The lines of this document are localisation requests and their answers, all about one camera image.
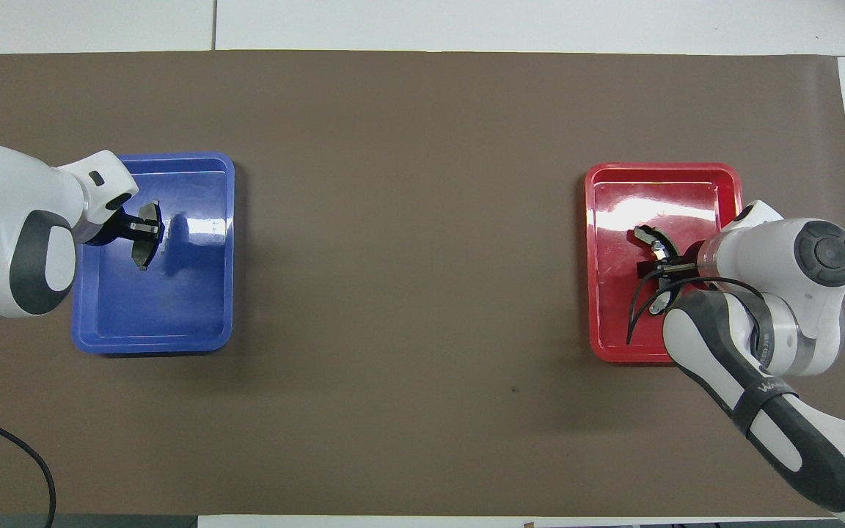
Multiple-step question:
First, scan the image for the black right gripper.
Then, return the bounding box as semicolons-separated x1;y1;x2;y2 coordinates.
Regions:
637;242;709;294

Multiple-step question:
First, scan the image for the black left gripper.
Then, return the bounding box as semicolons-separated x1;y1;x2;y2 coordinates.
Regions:
84;207;162;248

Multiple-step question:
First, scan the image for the grey brake pad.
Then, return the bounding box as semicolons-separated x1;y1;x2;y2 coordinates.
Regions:
131;199;167;271

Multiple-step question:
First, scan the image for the curved brake shoe metal web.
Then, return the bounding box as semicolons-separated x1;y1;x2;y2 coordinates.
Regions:
633;225;685;317

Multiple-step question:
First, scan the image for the red plastic tray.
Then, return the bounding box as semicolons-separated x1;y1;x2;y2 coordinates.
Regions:
585;162;745;364

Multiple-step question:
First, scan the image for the blue plastic tray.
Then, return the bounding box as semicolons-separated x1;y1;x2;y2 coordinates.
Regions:
71;152;236;356

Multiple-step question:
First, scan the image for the brown table mat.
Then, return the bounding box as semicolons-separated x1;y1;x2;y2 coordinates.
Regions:
0;50;845;517

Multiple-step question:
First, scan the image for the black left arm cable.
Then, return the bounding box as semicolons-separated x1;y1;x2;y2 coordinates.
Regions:
0;408;57;528

